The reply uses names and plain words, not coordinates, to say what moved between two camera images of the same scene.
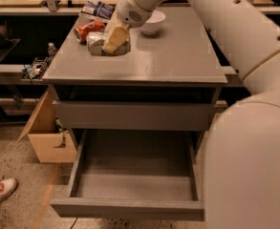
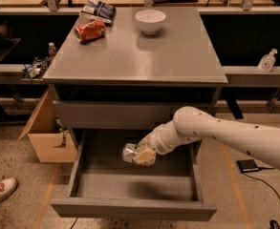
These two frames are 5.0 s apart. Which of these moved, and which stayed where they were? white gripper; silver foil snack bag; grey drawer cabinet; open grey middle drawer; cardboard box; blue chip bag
Moved: silver foil snack bag; white gripper
Stayed: cardboard box; grey drawer cabinet; blue chip bag; open grey middle drawer
